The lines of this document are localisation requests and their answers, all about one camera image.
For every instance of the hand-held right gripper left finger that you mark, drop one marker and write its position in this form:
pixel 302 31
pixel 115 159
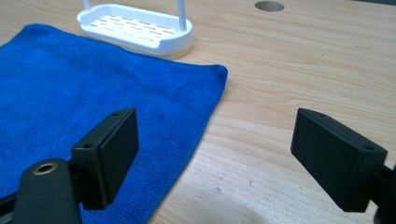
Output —
pixel 107 155

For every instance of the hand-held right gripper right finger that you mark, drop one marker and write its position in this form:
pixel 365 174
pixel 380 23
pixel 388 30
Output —
pixel 333 158

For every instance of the blue cloth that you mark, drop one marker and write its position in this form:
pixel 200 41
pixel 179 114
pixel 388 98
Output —
pixel 77 105

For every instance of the white towel rack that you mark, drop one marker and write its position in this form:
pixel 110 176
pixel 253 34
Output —
pixel 137 29

